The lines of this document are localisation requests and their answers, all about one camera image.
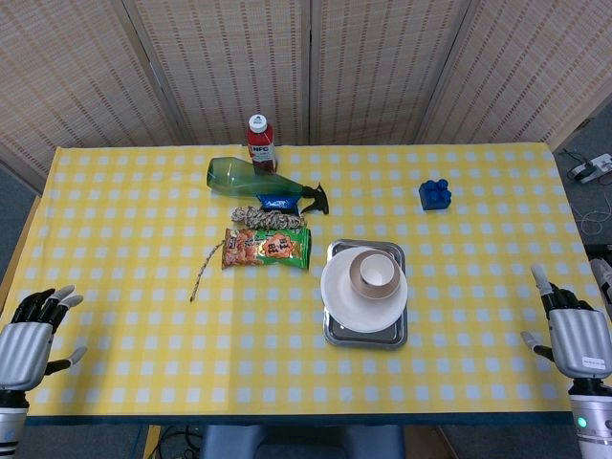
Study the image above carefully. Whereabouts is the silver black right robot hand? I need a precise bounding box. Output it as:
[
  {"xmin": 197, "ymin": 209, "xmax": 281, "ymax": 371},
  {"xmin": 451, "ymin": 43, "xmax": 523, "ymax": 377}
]
[{"xmin": 519, "ymin": 262, "xmax": 612, "ymax": 382}]

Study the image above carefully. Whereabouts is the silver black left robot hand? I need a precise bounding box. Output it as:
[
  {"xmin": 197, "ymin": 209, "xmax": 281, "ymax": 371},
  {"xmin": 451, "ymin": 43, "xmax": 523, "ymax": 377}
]
[{"xmin": 0, "ymin": 284, "xmax": 89, "ymax": 391}]

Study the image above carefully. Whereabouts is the white paper cup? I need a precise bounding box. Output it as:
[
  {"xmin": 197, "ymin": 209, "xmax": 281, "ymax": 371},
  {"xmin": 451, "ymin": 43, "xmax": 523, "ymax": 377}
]
[{"xmin": 359, "ymin": 256, "xmax": 389, "ymax": 287}]

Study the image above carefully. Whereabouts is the stainless steel tray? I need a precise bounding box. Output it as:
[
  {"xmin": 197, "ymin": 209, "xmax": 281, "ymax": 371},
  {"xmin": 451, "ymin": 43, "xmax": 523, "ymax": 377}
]
[{"xmin": 323, "ymin": 237, "xmax": 408, "ymax": 351}]

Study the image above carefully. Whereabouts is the beige bowl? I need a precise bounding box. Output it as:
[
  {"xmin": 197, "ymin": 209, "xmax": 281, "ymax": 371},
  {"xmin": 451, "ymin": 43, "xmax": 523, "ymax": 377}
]
[{"xmin": 348, "ymin": 251, "xmax": 404, "ymax": 301}]

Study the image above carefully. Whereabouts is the white plate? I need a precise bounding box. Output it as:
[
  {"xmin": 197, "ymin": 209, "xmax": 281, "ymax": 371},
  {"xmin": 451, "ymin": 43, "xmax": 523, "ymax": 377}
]
[{"xmin": 319, "ymin": 248, "xmax": 409, "ymax": 334}]

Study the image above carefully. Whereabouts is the yellow white checkered tablecloth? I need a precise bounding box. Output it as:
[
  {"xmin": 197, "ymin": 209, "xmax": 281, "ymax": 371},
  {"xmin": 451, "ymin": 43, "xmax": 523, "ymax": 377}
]
[{"xmin": 0, "ymin": 142, "xmax": 604, "ymax": 418}]

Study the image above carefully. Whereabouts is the white power strip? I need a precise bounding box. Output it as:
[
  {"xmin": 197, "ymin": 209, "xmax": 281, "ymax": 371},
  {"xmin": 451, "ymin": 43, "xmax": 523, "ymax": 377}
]
[{"xmin": 573, "ymin": 155, "xmax": 612, "ymax": 186}]

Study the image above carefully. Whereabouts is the blue toy building block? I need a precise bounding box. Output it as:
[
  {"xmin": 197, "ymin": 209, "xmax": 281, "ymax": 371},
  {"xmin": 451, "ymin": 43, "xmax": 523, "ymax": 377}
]
[{"xmin": 418, "ymin": 178, "xmax": 453, "ymax": 213}]

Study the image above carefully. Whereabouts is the orange green snack bag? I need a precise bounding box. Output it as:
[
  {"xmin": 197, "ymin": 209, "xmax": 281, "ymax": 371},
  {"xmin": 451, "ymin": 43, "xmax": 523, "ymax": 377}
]
[{"xmin": 220, "ymin": 226, "xmax": 312, "ymax": 273}]

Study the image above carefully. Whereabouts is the green spray bottle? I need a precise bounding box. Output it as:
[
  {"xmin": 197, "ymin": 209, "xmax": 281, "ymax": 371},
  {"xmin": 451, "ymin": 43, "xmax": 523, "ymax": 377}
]
[{"xmin": 206, "ymin": 156, "xmax": 331, "ymax": 215}]

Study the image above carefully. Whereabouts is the woven folding screen panel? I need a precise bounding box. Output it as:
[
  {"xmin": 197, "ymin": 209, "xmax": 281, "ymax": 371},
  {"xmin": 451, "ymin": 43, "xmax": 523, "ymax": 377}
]
[
  {"xmin": 309, "ymin": 0, "xmax": 475, "ymax": 145},
  {"xmin": 122, "ymin": 0, "xmax": 313, "ymax": 147},
  {"xmin": 0, "ymin": 0, "xmax": 179, "ymax": 192},
  {"xmin": 420, "ymin": 0, "xmax": 612, "ymax": 153}
]

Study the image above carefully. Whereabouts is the small blue snack packet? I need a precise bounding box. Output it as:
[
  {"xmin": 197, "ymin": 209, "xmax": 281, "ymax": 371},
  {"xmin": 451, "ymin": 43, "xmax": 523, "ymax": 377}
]
[{"xmin": 255, "ymin": 193, "xmax": 301, "ymax": 215}]

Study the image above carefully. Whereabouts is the red NFC juice bottle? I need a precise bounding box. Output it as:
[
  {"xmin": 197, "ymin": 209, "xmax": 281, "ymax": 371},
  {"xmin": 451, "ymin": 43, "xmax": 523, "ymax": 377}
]
[{"xmin": 246, "ymin": 114, "xmax": 279, "ymax": 174}]

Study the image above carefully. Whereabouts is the white floor cable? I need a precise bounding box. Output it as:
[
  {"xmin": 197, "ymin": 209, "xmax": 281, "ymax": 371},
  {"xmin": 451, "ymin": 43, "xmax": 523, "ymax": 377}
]
[{"xmin": 580, "ymin": 208, "xmax": 612, "ymax": 236}]

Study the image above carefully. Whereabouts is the braided beige rope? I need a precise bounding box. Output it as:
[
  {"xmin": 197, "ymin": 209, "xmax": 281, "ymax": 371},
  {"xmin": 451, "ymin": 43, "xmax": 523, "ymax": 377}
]
[{"xmin": 188, "ymin": 205, "xmax": 307, "ymax": 303}]

